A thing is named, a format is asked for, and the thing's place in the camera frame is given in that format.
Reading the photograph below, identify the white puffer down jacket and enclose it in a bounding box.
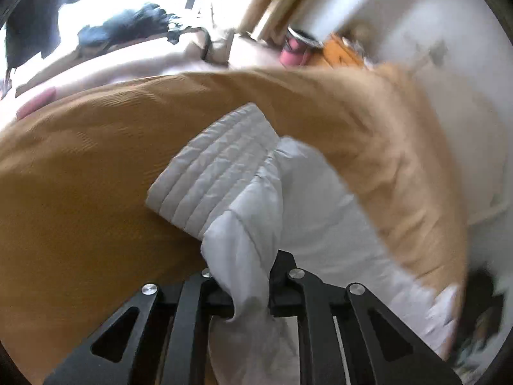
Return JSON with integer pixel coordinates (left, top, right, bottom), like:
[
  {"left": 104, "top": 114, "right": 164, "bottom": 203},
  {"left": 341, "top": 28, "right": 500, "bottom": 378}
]
[{"left": 146, "top": 103, "right": 457, "bottom": 384}]

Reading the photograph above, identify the dark blue clothes pile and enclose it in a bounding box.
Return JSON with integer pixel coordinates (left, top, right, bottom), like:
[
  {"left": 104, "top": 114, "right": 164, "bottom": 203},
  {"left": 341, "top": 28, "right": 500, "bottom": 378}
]
[{"left": 77, "top": 4, "right": 183, "bottom": 48}]

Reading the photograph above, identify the pink pillow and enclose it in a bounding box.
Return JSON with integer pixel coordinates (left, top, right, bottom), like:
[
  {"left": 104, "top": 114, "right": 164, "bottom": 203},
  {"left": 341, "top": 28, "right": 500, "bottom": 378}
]
[{"left": 16, "top": 87, "right": 56, "bottom": 121}]

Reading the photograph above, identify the orange box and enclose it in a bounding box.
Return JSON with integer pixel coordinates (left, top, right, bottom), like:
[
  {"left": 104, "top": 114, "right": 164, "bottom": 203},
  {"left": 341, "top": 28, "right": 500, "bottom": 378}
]
[{"left": 310, "top": 34, "right": 364, "bottom": 68}]

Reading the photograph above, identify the pink cup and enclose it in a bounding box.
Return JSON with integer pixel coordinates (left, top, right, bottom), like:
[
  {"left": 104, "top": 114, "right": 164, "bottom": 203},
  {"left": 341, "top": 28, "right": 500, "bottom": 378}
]
[{"left": 279, "top": 27, "right": 324, "bottom": 67}]

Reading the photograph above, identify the beige blanket on bed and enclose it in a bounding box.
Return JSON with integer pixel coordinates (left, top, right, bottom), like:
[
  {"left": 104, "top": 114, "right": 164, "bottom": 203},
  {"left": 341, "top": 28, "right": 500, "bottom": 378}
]
[{"left": 16, "top": 30, "right": 281, "bottom": 101}]

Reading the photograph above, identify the beige curtain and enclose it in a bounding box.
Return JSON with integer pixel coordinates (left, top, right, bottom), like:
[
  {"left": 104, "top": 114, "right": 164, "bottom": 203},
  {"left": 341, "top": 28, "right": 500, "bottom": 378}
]
[{"left": 237, "top": 0, "right": 307, "bottom": 45}]

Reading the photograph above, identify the black hanging garment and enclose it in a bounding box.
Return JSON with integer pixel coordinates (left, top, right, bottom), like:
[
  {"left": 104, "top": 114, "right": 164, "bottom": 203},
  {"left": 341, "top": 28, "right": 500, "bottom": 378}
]
[{"left": 5, "top": 0, "right": 79, "bottom": 70}]

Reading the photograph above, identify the mustard corduroy bed cover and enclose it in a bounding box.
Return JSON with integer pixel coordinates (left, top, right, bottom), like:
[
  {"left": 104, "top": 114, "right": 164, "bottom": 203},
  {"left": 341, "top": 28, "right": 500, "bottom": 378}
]
[{"left": 1, "top": 65, "right": 468, "bottom": 384}]

